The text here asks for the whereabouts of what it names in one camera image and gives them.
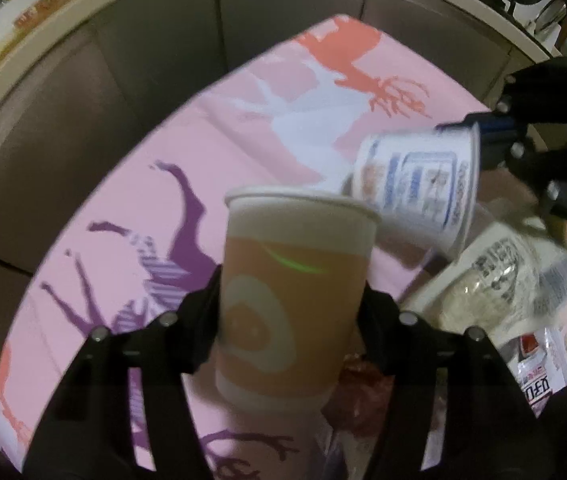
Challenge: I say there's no white blue printed cup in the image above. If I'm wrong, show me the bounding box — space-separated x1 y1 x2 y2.
349 125 480 259

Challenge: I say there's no pink foil wrapper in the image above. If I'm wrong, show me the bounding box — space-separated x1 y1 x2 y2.
321 354 394 438

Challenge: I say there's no orange paper cup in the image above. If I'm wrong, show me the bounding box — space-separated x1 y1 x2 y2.
215 186 380 412

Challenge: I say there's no red white snack packet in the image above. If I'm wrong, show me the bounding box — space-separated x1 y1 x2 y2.
500 327 567 417

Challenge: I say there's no clear printed snack bag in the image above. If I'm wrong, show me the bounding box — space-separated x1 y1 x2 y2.
402 217 567 348

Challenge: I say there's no pink patterned tablecloth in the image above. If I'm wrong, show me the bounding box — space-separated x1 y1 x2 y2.
0 15 482 466

